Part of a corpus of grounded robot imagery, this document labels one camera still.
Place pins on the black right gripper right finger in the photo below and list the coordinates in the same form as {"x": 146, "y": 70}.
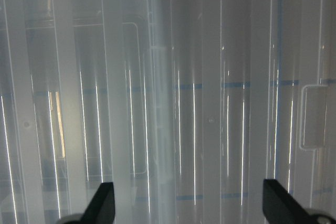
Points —
{"x": 279, "y": 206}

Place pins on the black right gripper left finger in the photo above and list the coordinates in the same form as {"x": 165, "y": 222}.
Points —
{"x": 101, "y": 209}

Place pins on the translucent plastic box lid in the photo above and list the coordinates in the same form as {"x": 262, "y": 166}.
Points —
{"x": 186, "y": 106}

